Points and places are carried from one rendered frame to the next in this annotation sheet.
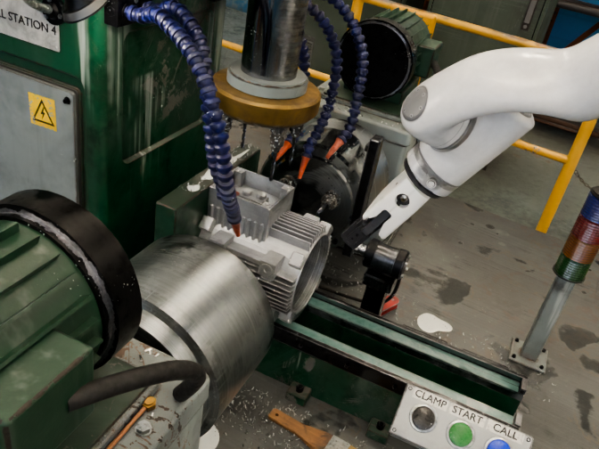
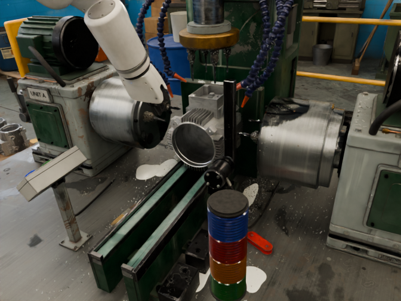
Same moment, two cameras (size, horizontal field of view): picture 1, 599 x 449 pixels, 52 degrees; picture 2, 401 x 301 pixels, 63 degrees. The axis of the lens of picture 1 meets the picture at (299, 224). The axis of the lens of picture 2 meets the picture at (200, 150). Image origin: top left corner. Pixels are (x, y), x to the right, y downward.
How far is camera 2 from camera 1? 1.43 m
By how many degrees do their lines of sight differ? 82
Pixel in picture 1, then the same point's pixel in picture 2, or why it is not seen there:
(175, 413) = (58, 86)
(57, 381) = (24, 37)
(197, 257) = not seen: hidden behind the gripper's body
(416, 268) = (336, 277)
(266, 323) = (125, 117)
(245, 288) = (127, 97)
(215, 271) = not seen: hidden behind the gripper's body
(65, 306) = (47, 33)
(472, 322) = not seen: outside the picture
